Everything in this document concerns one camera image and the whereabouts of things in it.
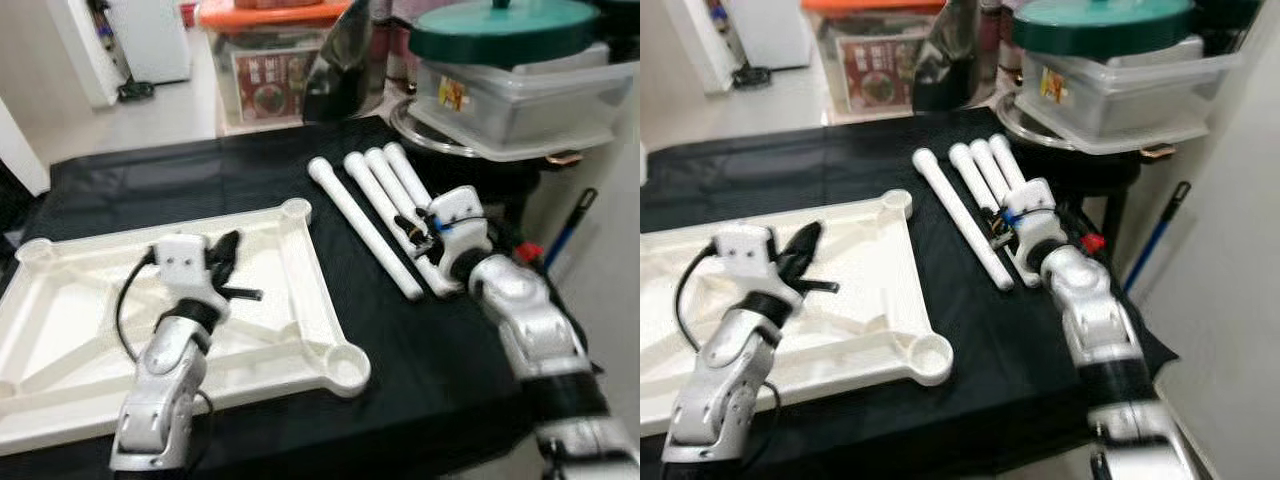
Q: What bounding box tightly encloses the white plastic table leg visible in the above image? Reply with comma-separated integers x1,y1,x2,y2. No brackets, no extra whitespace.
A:
364,147,441,233
343,151,453,298
969,137,1023,203
383,141,434,213
947,142,1041,287
912,149,1015,292
307,157,425,302
988,132,1033,193

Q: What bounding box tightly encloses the black tablecloth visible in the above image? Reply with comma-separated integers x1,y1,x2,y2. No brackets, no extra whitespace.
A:
640,105,1176,480
0,115,561,480

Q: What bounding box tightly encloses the clear plastic storage box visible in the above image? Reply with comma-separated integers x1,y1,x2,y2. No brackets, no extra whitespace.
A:
1010,45,1246,156
408,55,641,163

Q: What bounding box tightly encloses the shiny black round container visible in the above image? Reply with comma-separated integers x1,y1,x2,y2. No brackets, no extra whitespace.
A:
912,0,981,113
303,0,386,123

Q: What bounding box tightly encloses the red food poster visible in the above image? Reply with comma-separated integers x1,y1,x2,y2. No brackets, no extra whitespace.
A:
838,35,916,113
232,48,319,123

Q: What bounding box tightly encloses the green round lid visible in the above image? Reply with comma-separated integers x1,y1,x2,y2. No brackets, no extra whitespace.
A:
1012,0,1196,56
408,0,601,69

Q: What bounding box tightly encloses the white appliance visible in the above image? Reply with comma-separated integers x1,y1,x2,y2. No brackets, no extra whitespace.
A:
105,0,191,83
730,0,813,71

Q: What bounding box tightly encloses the white upright panel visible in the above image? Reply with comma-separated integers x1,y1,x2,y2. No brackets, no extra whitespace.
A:
45,0,121,106
660,0,741,96

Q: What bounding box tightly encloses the clear bin orange lid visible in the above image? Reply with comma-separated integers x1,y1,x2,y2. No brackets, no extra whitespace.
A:
800,0,946,116
196,0,351,131

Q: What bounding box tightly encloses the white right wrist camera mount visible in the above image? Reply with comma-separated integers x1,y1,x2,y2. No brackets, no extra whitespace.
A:
1003,178,1069,276
425,187,494,269

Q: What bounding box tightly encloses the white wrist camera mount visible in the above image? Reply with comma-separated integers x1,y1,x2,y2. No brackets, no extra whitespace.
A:
714,224,779,281
425,187,494,269
150,236,213,296
1003,178,1069,276

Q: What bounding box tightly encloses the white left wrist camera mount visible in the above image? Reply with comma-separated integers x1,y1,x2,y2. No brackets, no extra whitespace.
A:
150,236,213,296
714,224,779,281

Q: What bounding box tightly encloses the black right arm cable red connector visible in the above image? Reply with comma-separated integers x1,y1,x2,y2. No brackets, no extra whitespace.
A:
480,215,549,266
1060,205,1107,255

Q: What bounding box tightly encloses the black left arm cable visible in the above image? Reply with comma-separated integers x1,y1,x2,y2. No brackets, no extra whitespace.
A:
675,240,719,349
115,248,161,363

